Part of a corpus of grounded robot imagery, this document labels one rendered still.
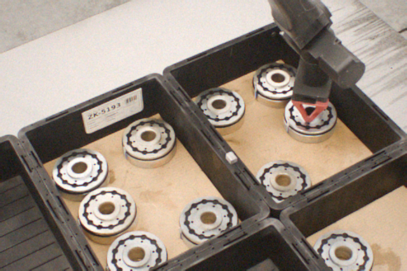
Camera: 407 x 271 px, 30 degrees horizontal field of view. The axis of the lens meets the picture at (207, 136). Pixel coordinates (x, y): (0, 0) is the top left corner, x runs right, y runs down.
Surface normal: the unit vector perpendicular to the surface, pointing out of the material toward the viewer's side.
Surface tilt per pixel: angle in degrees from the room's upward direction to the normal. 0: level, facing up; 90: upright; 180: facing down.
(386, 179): 90
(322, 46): 31
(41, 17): 0
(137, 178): 0
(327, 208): 90
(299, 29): 98
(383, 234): 0
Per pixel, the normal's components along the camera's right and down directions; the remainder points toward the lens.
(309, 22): 0.61, 0.68
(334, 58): -0.40, -0.30
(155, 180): -0.02, -0.65
